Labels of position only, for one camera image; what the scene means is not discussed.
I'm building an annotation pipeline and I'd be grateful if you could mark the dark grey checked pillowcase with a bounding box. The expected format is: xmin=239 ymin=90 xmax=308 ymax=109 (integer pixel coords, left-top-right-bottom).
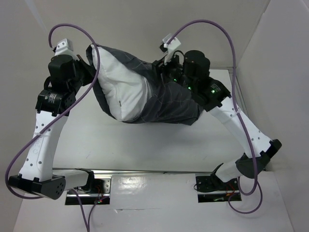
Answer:
xmin=86 ymin=44 xmax=203 ymax=126

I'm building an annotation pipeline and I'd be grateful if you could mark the white pillow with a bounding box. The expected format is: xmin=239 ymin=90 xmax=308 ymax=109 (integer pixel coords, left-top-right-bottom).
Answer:
xmin=91 ymin=45 xmax=153 ymax=122

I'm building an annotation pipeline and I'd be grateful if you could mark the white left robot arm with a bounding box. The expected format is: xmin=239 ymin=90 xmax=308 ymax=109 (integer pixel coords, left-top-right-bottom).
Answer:
xmin=5 ymin=55 xmax=95 ymax=200

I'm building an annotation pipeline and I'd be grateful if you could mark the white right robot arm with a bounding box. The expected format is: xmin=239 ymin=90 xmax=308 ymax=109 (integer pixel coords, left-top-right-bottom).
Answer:
xmin=152 ymin=50 xmax=282 ymax=192

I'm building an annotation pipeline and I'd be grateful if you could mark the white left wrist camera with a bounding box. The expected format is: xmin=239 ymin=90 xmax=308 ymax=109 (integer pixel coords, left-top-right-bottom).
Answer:
xmin=54 ymin=38 xmax=74 ymax=57

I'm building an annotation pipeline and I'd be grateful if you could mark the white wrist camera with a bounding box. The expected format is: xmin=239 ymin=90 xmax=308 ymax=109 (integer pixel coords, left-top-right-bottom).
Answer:
xmin=54 ymin=38 xmax=74 ymax=57
xmin=159 ymin=33 xmax=181 ymax=65

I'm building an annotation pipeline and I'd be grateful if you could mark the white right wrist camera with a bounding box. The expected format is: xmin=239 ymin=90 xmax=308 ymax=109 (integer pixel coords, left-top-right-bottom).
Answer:
xmin=159 ymin=33 xmax=181 ymax=65

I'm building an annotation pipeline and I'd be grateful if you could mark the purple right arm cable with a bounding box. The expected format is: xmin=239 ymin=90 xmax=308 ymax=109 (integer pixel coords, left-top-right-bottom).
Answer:
xmin=169 ymin=19 xmax=263 ymax=214

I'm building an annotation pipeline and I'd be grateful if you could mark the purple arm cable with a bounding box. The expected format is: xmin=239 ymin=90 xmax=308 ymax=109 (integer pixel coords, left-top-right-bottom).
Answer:
xmin=169 ymin=19 xmax=263 ymax=214
xmin=5 ymin=23 xmax=100 ymax=228

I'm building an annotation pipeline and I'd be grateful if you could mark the aluminium front rail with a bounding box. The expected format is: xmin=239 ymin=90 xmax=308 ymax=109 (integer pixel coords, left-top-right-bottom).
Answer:
xmin=93 ymin=169 xmax=211 ymax=175

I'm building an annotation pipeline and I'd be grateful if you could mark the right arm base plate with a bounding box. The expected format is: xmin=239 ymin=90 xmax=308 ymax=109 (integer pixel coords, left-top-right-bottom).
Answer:
xmin=193 ymin=175 xmax=242 ymax=203

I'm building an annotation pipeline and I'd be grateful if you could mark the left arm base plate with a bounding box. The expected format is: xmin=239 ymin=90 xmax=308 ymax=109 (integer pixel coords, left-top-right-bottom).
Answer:
xmin=74 ymin=176 xmax=112 ymax=205

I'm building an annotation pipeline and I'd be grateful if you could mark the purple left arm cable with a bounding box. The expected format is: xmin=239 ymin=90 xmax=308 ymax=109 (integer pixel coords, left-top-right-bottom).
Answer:
xmin=5 ymin=23 xmax=100 ymax=228

